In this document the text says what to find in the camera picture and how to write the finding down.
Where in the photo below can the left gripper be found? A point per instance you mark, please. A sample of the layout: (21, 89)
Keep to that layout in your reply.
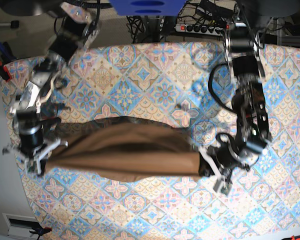
(220, 162)

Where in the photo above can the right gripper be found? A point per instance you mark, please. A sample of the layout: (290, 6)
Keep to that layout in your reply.
(34, 150)

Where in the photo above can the brown t-shirt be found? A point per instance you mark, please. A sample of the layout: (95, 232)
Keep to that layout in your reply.
(127, 149)

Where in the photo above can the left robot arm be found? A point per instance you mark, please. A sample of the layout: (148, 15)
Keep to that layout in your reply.
(241, 47)

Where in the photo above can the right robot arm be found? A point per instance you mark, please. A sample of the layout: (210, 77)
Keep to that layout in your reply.
(78, 30)

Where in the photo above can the white floor vent box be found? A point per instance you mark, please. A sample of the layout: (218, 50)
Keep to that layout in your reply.
(19, 226)

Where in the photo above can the orange black spring clamp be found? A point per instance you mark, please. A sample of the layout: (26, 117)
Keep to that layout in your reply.
(40, 231)

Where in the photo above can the patterned tablecloth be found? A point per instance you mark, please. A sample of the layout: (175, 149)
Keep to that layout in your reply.
(168, 83)

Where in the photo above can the red black clamp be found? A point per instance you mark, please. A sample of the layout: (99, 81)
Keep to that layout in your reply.
(4, 72)

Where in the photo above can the red clamp bottom edge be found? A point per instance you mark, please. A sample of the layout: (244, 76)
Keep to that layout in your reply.
(294, 237)

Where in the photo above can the black power strip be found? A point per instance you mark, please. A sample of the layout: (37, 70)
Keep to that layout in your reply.
(199, 29)

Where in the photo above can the black floor block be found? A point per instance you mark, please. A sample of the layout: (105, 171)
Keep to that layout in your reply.
(14, 24)

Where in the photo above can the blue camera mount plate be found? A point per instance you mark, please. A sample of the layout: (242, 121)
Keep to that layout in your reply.
(147, 7)

